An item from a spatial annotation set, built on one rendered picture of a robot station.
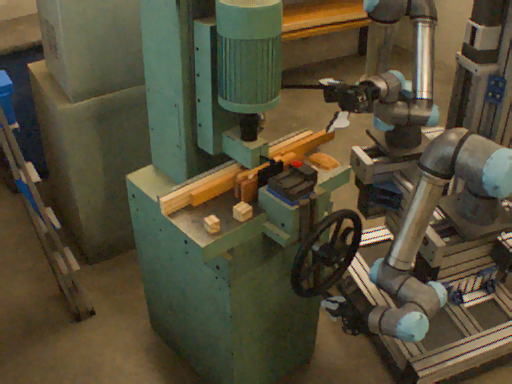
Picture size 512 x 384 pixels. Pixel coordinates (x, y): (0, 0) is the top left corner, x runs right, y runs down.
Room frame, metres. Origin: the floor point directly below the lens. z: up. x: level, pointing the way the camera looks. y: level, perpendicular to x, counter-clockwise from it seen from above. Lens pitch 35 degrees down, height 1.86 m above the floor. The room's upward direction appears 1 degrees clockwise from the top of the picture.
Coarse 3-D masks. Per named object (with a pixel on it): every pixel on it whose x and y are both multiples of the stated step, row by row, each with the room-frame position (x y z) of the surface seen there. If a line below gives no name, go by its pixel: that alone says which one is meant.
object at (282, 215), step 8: (264, 192) 1.28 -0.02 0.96; (320, 192) 1.28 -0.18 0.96; (264, 200) 1.28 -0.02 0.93; (272, 200) 1.26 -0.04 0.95; (280, 200) 1.24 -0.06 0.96; (320, 200) 1.28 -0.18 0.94; (264, 208) 1.28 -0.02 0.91; (272, 208) 1.25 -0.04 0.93; (280, 208) 1.23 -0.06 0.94; (288, 208) 1.21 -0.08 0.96; (296, 208) 1.21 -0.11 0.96; (320, 208) 1.28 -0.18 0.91; (272, 216) 1.25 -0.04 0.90; (280, 216) 1.23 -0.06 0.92; (288, 216) 1.21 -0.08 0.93; (296, 216) 1.21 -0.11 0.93; (320, 216) 1.28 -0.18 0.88; (280, 224) 1.23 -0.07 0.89; (288, 224) 1.21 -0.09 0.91; (296, 224) 1.21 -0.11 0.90; (288, 232) 1.21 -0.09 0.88
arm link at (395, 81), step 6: (384, 72) 1.62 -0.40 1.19; (390, 72) 1.60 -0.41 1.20; (396, 72) 1.61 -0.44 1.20; (384, 78) 1.55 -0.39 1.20; (390, 78) 1.56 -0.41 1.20; (396, 78) 1.58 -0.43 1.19; (402, 78) 1.60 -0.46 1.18; (390, 84) 1.55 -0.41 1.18; (396, 84) 1.56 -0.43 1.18; (402, 84) 1.59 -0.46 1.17; (390, 90) 1.54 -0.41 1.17; (396, 90) 1.56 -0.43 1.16; (390, 96) 1.55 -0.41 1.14; (396, 96) 1.57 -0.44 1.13
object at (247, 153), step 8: (232, 128) 1.51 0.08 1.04; (224, 136) 1.47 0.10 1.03; (232, 136) 1.46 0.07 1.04; (240, 136) 1.46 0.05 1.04; (224, 144) 1.47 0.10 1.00; (232, 144) 1.45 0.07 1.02; (240, 144) 1.42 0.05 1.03; (248, 144) 1.41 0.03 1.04; (256, 144) 1.41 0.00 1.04; (264, 144) 1.42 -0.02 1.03; (224, 152) 1.47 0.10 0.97; (232, 152) 1.45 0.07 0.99; (240, 152) 1.42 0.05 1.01; (248, 152) 1.39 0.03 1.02; (256, 152) 1.40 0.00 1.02; (264, 152) 1.42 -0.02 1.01; (240, 160) 1.42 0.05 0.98; (248, 160) 1.39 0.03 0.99; (256, 160) 1.40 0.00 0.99; (264, 160) 1.42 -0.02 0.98; (248, 168) 1.39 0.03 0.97
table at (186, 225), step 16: (304, 160) 1.55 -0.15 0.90; (336, 160) 1.55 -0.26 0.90; (320, 176) 1.45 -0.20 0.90; (336, 176) 1.47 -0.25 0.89; (224, 192) 1.36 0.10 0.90; (192, 208) 1.28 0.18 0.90; (208, 208) 1.28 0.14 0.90; (224, 208) 1.29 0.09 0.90; (256, 208) 1.29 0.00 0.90; (160, 224) 1.27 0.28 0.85; (176, 224) 1.21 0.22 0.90; (192, 224) 1.21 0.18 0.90; (224, 224) 1.21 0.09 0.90; (240, 224) 1.21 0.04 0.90; (256, 224) 1.24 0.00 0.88; (272, 224) 1.25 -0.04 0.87; (192, 240) 1.15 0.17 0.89; (208, 240) 1.14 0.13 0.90; (224, 240) 1.17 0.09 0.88; (240, 240) 1.20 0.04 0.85; (288, 240) 1.19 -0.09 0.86; (208, 256) 1.13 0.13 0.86
